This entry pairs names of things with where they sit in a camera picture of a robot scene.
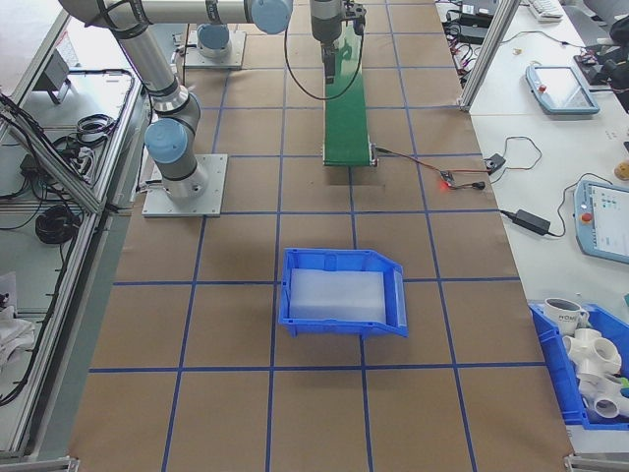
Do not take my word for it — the green belt conveyor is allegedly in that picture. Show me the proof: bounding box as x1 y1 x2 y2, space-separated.
321 19 379 168

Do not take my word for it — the large black power brick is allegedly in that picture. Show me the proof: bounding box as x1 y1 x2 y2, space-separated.
459 24 493 44

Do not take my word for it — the flat black device box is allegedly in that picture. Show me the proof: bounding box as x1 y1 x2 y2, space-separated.
460 0 498 17

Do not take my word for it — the white keyboard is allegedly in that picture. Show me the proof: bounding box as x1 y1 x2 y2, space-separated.
528 0 565 25

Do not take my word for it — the grey blue teach pendant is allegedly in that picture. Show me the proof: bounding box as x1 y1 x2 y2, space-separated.
524 62 601 118
572 175 629 262

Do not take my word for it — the slim black power adapter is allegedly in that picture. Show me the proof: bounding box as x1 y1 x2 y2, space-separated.
512 207 553 236

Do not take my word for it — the blue bin with foam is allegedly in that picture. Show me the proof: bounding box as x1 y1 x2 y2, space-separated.
277 247 410 340

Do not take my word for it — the grey metal box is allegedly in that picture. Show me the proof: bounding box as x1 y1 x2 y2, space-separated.
31 48 75 105

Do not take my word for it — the white grey mug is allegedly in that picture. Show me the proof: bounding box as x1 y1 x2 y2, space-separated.
543 296 590 331

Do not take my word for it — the blue bin with fittings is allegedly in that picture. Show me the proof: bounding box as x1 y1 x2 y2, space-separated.
528 302 629 432

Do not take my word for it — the white PVC cross fitting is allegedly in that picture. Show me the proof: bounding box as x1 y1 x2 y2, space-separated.
561 327 623 376

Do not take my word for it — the white crumpled cloth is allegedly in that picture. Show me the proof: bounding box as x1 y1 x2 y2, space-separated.
0 272 36 378

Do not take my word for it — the white PVC pipe fitting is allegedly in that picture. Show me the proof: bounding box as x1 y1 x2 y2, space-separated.
577 371 629 422

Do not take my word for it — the aluminium corner bar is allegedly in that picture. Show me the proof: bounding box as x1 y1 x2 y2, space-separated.
0 455 80 472
563 454 629 472

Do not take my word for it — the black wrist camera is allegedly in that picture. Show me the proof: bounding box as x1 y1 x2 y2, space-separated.
343 1 369 36

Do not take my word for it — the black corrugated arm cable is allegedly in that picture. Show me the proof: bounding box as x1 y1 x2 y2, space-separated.
283 27 368 102

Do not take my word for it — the white square base plate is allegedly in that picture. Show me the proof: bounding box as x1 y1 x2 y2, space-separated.
141 152 230 218
183 29 248 71

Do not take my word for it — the red black conveyor wire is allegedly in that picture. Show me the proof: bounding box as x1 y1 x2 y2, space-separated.
373 145 488 174

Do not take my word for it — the aluminium profile post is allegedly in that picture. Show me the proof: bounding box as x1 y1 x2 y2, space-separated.
458 0 516 114

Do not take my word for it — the V-shaped metal bar frame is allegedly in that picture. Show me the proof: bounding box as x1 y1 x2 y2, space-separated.
0 0 153 466

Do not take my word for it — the black coiled cable bundle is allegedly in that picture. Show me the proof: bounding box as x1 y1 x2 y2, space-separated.
35 205 83 246

